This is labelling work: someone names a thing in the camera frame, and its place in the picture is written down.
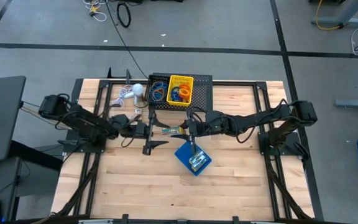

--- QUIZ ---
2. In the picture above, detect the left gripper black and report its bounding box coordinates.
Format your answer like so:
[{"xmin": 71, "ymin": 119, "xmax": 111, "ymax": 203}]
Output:
[{"xmin": 131, "ymin": 107, "xmax": 171, "ymax": 156}]

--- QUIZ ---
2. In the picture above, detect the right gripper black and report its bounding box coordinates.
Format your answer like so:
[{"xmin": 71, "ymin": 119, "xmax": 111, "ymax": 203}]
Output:
[{"xmin": 174, "ymin": 110, "xmax": 228, "ymax": 153}]

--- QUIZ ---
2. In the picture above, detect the blue plastic tray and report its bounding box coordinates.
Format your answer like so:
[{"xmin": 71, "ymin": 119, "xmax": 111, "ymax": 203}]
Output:
[{"xmin": 174, "ymin": 141, "xmax": 213, "ymax": 177}]

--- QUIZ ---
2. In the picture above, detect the orange rubber band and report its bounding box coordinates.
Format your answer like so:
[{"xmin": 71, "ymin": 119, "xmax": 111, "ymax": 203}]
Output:
[{"xmin": 152, "ymin": 88, "xmax": 166, "ymax": 102}]

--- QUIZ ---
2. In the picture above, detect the yellow plastic slotted basket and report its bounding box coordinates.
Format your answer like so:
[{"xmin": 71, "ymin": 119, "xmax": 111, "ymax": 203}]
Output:
[{"xmin": 165, "ymin": 74, "xmax": 195, "ymax": 108}]

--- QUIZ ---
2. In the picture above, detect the black mesh tray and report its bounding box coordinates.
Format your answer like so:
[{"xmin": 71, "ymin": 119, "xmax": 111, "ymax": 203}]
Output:
[{"xmin": 146, "ymin": 75, "xmax": 170, "ymax": 105}]

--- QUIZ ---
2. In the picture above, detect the black mesh desk riser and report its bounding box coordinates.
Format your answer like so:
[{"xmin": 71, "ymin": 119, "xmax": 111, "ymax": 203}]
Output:
[{"xmin": 146, "ymin": 73, "xmax": 214, "ymax": 119}]

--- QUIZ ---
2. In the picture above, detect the black desk foot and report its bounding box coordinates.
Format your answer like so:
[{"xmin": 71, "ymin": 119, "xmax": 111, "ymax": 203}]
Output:
[{"xmin": 9, "ymin": 139, "xmax": 63, "ymax": 171}]

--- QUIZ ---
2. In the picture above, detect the grey desk foot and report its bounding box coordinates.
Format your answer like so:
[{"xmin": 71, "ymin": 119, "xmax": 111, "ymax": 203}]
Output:
[{"xmin": 335, "ymin": 96, "xmax": 358, "ymax": 110}]

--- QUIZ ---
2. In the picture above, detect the wooden bulb base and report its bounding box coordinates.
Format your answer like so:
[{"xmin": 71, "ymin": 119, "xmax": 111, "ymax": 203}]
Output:
[{"xmin": 134, "ymin": 95, "xmax": 149, "ymax": 109}]

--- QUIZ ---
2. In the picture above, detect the white light bulb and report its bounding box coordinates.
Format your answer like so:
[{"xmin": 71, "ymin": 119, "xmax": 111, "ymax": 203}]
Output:
[{"xmin": 131, "ymin": 83, "xmax": 145, "ymax": 96}]

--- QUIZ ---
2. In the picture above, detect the black metal table frame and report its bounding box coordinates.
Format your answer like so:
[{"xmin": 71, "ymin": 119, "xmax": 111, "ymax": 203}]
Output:
[{"xmin": 71, "ymin": 67, "xmax": 324, "ymax": 224}]

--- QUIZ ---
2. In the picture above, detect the long black floor cable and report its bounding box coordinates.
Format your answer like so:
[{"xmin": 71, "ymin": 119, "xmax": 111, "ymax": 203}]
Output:
[{"xmin": 104, "ymin": 0, "xmax": 150, "ymax": 80}]

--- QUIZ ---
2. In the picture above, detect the coiled black cable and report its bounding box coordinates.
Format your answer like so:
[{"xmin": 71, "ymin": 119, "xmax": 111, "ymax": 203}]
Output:
[{"xmin": 116, "ymin": 1, "xmax": 132, "ymax": 29}]

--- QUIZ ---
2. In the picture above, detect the white cable with yellow plug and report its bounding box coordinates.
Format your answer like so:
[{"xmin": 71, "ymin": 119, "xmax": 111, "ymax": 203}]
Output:
[{"xmin": 82, "ymin": 0, "xmax": 108, "ymax": 22}]

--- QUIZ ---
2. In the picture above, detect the yellow floor cable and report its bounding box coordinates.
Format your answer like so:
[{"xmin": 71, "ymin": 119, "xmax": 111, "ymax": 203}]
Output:
[{"xmin": 314, "ymin": 0, "xmax": 343, "ymax": 31}]

